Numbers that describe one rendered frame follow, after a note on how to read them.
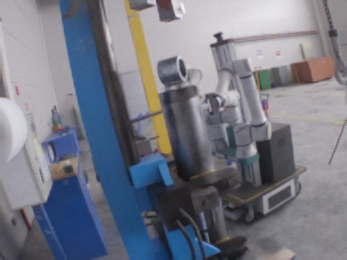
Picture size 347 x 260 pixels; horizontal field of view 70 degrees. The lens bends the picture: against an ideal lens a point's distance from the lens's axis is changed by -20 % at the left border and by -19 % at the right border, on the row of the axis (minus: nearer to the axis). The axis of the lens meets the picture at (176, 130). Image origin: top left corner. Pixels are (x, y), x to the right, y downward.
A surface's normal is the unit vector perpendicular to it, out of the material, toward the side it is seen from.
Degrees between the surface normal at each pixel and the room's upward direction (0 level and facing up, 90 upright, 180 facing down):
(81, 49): 90
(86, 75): 90
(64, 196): 90
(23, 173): 90
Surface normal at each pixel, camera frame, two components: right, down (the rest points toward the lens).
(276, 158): 0.40, 0.07
